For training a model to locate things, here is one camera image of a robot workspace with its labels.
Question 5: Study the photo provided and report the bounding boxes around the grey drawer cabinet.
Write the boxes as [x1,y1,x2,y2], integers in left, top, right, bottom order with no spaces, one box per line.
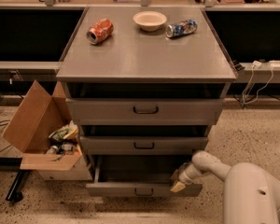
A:
[56,6,237,180]

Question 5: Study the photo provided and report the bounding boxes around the white power adapter with cable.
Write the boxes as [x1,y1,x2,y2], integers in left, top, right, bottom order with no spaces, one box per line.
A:
[241,61,261,106]

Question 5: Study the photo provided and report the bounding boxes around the grey workbench shelf rail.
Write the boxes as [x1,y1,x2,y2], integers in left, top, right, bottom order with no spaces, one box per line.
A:
[0,62,62,81]

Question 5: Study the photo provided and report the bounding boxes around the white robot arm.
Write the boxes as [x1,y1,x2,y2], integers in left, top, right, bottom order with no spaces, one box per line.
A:
[170,150,280,224]

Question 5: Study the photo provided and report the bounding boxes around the open cardboard box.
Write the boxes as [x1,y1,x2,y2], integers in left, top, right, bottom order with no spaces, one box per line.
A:
[3,80,92,181]

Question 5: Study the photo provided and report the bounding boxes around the blue white soda can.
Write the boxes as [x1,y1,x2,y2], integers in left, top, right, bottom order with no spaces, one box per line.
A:
[165,20,198,38]

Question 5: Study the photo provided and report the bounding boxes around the black metal floor stand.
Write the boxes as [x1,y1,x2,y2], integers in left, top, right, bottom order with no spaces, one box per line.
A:
[0,156,32,203]

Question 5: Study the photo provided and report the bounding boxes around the white paper bowl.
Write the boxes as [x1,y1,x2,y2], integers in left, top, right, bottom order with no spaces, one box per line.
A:
[133,11,167,32]

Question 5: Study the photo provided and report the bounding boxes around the crushed orange soda can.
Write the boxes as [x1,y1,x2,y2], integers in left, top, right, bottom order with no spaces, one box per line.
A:
[86,19,114,45]

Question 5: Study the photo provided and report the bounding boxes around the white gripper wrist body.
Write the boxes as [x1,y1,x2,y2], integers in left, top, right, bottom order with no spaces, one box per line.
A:
[177,162,203,185]

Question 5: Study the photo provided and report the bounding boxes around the white power strip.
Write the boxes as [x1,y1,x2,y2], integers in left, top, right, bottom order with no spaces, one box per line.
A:
[269,60,280,68]

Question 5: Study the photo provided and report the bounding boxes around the trash in cardboard box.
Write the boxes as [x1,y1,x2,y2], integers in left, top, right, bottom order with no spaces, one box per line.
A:
[47,122,78,155]

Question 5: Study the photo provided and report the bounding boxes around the grey top drawer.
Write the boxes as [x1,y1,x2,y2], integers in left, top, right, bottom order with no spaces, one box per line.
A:
[66,98,222,125]

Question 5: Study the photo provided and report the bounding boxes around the grey bottom drawer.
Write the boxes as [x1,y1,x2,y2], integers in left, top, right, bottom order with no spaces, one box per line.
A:
[86,155,203,198]

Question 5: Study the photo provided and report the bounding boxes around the grey middle drawer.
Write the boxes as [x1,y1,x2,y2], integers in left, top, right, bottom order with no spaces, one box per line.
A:
[80,136,208,155]

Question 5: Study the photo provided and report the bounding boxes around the grey drawer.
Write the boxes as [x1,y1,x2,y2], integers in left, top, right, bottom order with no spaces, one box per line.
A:
[66,98,222,125]
[80,136,208,155]
[86,155,203,198]

